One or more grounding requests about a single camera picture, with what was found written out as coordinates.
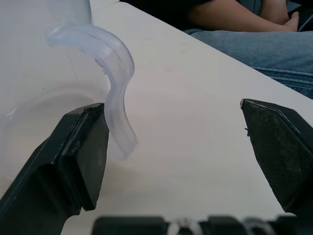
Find person's blue jeans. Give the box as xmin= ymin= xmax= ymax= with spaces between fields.
xmin=183 ymin=28 xmax=313 ymax=100

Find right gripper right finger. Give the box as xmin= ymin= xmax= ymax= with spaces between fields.
xmin=239 ymin=98 xmax=313 ymax=219

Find clear plastic measuring cup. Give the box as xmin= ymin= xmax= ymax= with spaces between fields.
xmin=0 ymin=0 xmax=139 ymax=179

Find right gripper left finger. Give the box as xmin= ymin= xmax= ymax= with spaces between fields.
xmin=0 ymin=102 xmax=110 ymax=235

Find person's bare hand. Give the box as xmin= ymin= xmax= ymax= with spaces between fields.
xmin=283 ymin=11 xmax=300 ymax=32

